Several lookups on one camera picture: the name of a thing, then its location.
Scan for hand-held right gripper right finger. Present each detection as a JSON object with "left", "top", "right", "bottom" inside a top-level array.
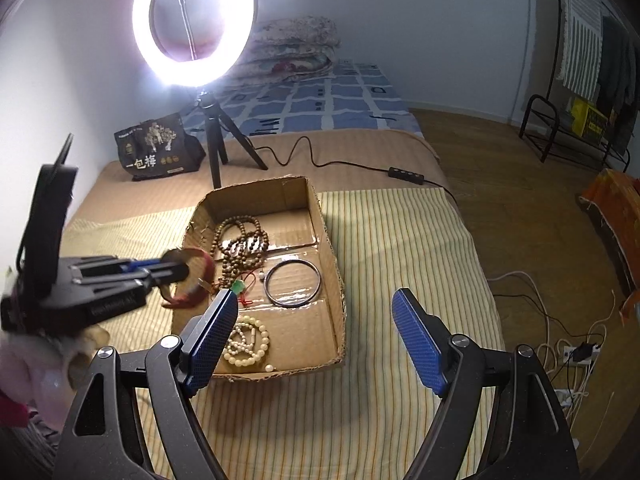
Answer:
[{"left": 391, "top": 287, "right": 581, "bottom": 480}]

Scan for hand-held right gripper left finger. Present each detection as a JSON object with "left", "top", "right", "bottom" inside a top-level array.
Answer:
[{"left": 52, "top": 287, "right": 241, "bottom": 480}]

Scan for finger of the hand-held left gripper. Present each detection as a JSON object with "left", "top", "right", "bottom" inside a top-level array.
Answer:
[
  {"left": 62, "top": 256, "right": 171, "bottom": 278},
  {"left": 75, "top": 265, "right": 192, "bottom": 294}
]

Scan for cream bead bracelet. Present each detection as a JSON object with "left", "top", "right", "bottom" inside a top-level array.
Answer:
[{"left": 223, "top": 316, "right": 271, "bottom": 367}]

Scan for red leather watch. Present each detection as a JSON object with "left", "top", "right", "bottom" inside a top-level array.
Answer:
[{"left": 162, "top": 247, "right": 217, "bottom": 311}]

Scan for green jade pendant red cord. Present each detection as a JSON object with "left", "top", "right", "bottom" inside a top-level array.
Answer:
[{"left": 214, "top": 270, "right": 266, "bottom": 309}]

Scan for cardboard box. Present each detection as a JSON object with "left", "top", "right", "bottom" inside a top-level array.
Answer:
[{"left": 170, "top": 175, "right": 347, "bottom": 382}]

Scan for blue bangle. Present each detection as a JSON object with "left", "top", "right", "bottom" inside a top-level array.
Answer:
[{"left": 264, "top": 255, "right": 322, "bottom": 308}]

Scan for person's left hand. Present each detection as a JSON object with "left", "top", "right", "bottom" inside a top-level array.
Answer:
[{"left": 0, "top": 325, "right": 112, "bottom": 413}]

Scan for striped cloth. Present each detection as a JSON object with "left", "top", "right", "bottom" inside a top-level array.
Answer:
[{"left": 65, "top": 187, "right": 501, "bottom": 480}]

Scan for black snack bag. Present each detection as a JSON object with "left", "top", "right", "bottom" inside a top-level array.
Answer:
[{"left": 114, "top": 114, "right": 207, "bottom": 182}]

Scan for white power strip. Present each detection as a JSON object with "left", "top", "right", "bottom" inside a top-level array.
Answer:
[{"left": 559, "top": 342, "right": 602, "bottom": 367}]

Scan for dark patterned clothing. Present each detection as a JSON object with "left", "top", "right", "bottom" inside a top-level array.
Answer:
[{"left": 20, "top": 402, "right": 63, "bottom": 466}]

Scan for brown bed sheet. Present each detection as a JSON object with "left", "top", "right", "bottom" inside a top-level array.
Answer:
[{"left": 65, "top": 127, "right": 458, "bottom": 243}]

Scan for orange cloth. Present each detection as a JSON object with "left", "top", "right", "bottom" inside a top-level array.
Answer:
[{"left": 580, "top": 167, "right": 640, "bottom": 321}]

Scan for blue checked bed sheet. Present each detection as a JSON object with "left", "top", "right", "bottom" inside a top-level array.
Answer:
[{"left": 177, "top": 57, "right": 426, "bottom": 137}]

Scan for black metal clothes rack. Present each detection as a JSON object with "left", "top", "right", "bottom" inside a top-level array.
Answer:
[{"left": 517, "top": 0, "right": 633, "bottom": 172}]

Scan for folded floral quilt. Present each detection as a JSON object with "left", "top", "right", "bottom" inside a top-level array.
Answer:
[{"left": 232, "top": 16, "right": 342, "bottom": 82}]

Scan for yellow box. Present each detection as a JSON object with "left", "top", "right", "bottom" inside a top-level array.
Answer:
[{"left": 570, "top": 97, "right": 609, "bottom": 144}]

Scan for dark hanging clothing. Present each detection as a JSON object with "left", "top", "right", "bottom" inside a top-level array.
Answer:
[{"left": 597, "top": 15, "right": 640, "bottom": 153}]

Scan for striped hanging towel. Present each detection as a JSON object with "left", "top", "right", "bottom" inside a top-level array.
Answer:
[{"left": 555, "top": 0, "right": 607, "bottom": 90}]

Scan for brown wooden bead necklace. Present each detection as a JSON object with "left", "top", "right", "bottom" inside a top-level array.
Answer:
[{"left": 212, "top": 215, "right": 271, "bottom": 291}]

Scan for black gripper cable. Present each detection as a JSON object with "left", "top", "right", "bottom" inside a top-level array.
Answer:
[{"left": 51, "top": 132, "right": 76, "bottom": 172}]

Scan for power strip with cables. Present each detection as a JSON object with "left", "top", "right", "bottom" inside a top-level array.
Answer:
[{"left": 487, "top": 270, "right": 623, "bottom": 441}]

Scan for black power cable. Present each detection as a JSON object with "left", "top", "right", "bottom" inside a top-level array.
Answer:
[{"left": 250, "top": 136, "right": 458, "bottom": 206}]

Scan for ring light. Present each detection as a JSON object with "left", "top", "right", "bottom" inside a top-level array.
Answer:
[{"left": 131, "top": 0, "right": 259, "bottom": 90}]

